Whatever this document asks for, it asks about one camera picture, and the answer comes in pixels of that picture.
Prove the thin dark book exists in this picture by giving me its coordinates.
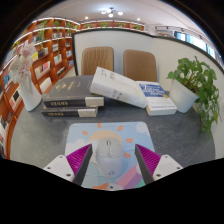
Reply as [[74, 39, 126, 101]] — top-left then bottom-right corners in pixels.
[[41, 105, 99, 118]]

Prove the large window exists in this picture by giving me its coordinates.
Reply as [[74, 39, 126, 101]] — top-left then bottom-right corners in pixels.
[[173, 29, 221, 59]]

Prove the pastel sun-print mouse pad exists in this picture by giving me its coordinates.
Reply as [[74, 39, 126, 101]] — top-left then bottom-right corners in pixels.
[[64, 121, 156, 191]]

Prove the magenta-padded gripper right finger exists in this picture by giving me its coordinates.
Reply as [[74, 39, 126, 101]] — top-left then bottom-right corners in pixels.
[[134, 143, 184, 185]]

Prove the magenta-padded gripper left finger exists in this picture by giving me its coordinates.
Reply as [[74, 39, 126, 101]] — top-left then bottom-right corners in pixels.
[[43, 143, 94, 187]]

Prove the white vase with pink flowers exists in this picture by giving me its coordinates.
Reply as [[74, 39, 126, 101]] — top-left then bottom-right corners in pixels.
[[9, 42, 43, 112]]

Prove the white computer mouse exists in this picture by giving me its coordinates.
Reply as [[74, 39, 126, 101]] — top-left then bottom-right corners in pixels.
[[95, 137, 124, 179]]

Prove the green plant in white pot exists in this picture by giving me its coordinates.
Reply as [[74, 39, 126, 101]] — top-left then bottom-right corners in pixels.
[[166, 55, 221, 139]]

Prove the ceiling chandelier lamp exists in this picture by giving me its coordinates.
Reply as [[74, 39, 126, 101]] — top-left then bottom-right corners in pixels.
[[100, 7, 124, 18]]

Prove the thick white book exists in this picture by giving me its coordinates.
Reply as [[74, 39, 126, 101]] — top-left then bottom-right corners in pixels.
[[89, 66, 149, 109]]

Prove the thick dark book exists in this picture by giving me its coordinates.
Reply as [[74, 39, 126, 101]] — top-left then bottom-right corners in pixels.
[[42, 74, 105, 109]]

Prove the orange wooden bookshelf unit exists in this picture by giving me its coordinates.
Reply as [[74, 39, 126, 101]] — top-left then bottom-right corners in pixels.
[[0, 17, 146, 159]]

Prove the blue-cover white book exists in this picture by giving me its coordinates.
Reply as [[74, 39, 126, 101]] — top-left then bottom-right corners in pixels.
[[135, 80, 178, 117]]

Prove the tan padded chair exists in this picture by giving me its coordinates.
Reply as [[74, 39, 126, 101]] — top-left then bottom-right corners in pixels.
[[80, 46, 115, 76], [123, 49, 158, 83]]

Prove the white black-framed desk partition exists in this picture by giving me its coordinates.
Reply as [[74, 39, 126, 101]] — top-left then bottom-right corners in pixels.
[[71, 28, 224, 158]]

